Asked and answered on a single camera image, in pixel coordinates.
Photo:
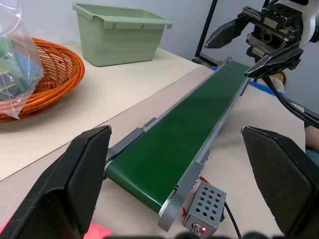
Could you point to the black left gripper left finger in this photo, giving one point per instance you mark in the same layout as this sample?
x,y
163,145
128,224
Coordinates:
x,y
62,179

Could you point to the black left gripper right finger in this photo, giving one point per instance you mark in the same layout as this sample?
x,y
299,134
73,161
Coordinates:
x,y
286,179

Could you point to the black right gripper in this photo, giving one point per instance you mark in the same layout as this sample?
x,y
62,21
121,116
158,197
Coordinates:
x,y
276,30

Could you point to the green conveyor belt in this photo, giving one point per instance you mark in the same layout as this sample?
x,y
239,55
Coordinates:
x,y
174,139

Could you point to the blue tape strip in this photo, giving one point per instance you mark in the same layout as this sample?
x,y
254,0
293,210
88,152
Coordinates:
x,y
261,87

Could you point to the person in blue trousers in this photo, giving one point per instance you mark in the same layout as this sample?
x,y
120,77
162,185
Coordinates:
x,y
311,139

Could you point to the pink soft object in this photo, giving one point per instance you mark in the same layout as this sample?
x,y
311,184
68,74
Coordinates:
x,y
98,231

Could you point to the grey perforated control box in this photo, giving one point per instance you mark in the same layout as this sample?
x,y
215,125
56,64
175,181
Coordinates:
x,y
207,201

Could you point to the orange woven basket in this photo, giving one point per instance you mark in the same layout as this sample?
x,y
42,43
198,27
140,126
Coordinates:
x,y
72,72

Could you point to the clear plastic bag with items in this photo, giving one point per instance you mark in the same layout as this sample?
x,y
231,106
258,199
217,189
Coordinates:
x,y
15,62

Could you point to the pale green plastic bin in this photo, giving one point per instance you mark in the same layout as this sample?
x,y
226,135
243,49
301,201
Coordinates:
x,y
119,42

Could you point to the black metal stand frame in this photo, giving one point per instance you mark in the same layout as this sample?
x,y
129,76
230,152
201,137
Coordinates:
x,y
205,25

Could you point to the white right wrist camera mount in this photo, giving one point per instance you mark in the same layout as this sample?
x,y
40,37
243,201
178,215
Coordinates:
x,y
310,25

